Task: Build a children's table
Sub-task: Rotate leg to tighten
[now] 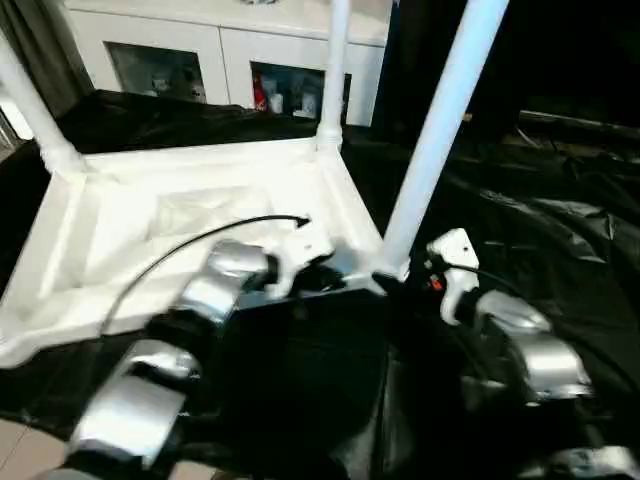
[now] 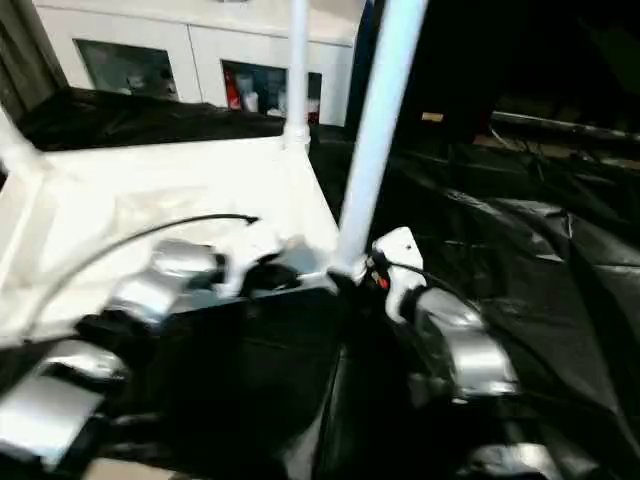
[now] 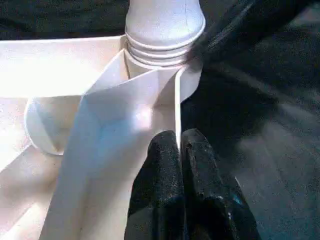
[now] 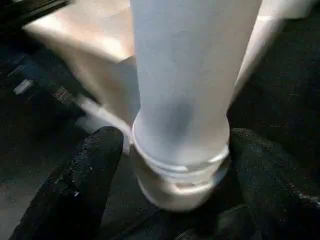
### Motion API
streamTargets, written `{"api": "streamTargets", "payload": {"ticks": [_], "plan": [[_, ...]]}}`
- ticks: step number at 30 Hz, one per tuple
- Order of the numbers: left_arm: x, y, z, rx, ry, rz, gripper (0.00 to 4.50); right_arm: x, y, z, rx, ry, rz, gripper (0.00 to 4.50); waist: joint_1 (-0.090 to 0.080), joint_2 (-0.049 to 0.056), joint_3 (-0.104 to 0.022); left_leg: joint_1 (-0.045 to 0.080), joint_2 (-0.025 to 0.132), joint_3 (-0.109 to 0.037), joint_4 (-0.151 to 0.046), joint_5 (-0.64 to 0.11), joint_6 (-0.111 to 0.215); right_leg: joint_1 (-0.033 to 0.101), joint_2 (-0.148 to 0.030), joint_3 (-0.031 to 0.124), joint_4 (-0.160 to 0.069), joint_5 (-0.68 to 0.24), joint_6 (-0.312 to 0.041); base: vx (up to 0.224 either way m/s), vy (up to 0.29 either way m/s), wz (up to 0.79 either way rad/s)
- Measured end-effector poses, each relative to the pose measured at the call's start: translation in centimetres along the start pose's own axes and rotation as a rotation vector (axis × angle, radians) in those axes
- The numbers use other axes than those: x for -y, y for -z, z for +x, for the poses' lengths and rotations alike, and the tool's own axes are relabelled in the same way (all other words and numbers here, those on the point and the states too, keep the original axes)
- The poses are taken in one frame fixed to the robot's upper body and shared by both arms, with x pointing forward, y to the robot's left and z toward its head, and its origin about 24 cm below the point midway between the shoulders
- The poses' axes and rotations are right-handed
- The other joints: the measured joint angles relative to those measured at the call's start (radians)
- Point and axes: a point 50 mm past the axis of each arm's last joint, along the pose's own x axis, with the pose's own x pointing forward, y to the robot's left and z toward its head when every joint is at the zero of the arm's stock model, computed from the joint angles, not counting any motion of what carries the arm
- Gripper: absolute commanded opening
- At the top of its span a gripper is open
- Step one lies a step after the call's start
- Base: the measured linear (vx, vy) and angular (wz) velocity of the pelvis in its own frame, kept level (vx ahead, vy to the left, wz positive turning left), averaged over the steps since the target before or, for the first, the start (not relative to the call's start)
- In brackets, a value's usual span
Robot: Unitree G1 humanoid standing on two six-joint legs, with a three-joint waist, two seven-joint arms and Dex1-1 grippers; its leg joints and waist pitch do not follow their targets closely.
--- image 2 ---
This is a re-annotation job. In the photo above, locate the red bottle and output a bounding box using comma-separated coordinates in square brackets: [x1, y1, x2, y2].
[224, 69, 241, 110]

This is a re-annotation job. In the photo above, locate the black mat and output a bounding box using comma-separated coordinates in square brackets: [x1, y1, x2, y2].
[0, 87, 640, 480]

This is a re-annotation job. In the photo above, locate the black left camera cable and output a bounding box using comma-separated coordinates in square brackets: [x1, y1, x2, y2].
[19, 214, 261, 351]

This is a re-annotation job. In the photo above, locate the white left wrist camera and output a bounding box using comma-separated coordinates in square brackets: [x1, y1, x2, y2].
[219, 219, 296, 301]

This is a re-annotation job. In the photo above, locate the grey curtain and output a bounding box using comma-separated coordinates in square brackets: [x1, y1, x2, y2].
[0, 0, 69, 119]

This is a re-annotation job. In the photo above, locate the white glass-door cabinet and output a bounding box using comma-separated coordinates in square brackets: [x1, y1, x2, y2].
[34, 0, 369, 129]

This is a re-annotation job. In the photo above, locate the black camera cable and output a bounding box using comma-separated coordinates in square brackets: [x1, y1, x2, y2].
[384, 259, 481, 311]
[19, 214, 261, 351]

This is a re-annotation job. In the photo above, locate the white plastic table top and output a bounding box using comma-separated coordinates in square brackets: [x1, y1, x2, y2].
[0, 134, 359, 351]

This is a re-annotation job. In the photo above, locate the black right camera cable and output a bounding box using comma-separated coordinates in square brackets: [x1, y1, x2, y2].
[384, 259, 481, 311]

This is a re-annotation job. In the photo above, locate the dark metal pole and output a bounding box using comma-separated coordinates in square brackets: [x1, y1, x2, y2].
[492, 110, 640, 144]

